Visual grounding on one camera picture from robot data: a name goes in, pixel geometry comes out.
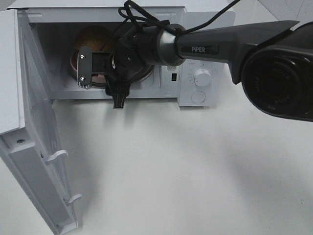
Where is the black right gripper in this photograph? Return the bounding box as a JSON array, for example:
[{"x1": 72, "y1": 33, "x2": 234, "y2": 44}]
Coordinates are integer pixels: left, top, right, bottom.
[{"x1": 92, "y1": 25, "x2": 160, "y2": 109}]

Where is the pink plate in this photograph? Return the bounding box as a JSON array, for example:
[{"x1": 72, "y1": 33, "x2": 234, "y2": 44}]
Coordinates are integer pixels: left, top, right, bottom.
[{"x1": 68, "y1": 50, "x2": 154, "y2": 82}]

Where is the burger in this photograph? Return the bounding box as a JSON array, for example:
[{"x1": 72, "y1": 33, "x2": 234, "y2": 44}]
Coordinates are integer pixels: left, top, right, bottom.
[{"x1": 74, "y1": 25, "x2": 116, "y2": 51}]

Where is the white timer knob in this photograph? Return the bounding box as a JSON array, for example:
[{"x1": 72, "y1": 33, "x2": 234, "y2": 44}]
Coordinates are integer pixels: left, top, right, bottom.
[{"x1": 193, "y1": 69, "x2": 212, "y2": 87}]

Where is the white microwave door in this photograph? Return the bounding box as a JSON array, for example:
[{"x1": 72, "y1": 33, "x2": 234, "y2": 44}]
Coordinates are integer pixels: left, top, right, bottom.
[{"x1": 0, "y1": 9, "x2": 82, "y2": 235}]

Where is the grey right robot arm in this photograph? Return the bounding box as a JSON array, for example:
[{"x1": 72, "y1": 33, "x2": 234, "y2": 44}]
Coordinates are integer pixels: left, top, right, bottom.
[{"x1": 91, "y1": 21, "x2": 313, "y2": 122}]

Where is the glass turntable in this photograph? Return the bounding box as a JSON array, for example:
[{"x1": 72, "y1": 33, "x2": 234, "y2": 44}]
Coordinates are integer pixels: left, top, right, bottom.
[{"x1": 69, "y1": 68, "x2": 153, "y2": 87}]

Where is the round door release button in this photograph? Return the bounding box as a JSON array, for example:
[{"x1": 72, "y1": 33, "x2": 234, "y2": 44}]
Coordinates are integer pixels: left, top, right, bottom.
[{"x1": 191, "y1": 91, "x2": 206, "y2": 103}]

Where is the white microwave oven body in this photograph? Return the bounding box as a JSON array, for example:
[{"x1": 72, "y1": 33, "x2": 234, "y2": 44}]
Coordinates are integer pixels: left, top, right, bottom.
[{"x1": 0, "y1": 0, "x2": 224, "y2": 107}]

